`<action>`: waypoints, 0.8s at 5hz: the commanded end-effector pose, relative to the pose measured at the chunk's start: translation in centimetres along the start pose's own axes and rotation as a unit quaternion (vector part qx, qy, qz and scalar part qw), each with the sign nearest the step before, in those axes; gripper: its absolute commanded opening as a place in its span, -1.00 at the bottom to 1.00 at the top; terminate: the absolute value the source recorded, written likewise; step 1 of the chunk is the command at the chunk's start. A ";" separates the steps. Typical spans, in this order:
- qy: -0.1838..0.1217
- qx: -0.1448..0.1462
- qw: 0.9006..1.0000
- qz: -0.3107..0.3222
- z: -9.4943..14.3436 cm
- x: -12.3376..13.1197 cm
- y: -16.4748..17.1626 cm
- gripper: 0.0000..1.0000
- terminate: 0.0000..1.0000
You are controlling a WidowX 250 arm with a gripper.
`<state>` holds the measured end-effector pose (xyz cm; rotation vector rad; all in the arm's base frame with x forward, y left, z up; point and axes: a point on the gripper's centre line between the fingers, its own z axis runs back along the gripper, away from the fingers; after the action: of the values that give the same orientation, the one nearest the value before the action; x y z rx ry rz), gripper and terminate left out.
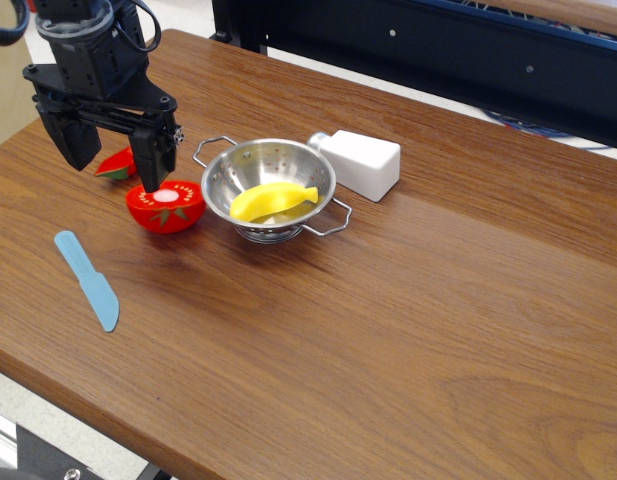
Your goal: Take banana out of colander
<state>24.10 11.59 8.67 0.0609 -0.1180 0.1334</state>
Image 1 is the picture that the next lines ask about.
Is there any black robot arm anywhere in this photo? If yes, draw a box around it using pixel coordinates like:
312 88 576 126
23 1 182 192

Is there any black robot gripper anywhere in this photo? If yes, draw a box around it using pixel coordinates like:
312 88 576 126
23 24 178 193

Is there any blue cables bundle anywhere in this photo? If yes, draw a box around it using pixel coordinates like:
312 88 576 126
480 108 609 152

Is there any black metal frame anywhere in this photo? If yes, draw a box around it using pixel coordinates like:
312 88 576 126
213 1 617 148

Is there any white salt shaker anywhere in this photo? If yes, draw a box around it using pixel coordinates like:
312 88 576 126
307 130 401 202

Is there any black braided cable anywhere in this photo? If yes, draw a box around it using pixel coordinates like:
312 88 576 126
0 0 30 48

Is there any yellow toy banana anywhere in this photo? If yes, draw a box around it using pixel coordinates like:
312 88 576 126
229 182 319 222

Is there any steel colander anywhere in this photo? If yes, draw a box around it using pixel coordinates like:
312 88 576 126
193 136 352 244

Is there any light blue toy knife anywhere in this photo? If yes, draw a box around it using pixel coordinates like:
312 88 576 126
54 230 120 333

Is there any red toy tomato half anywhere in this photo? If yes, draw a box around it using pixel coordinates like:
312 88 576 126
125 180 206 234

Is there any red toy chili pepper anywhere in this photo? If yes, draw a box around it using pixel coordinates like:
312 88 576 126
94 147 137 180

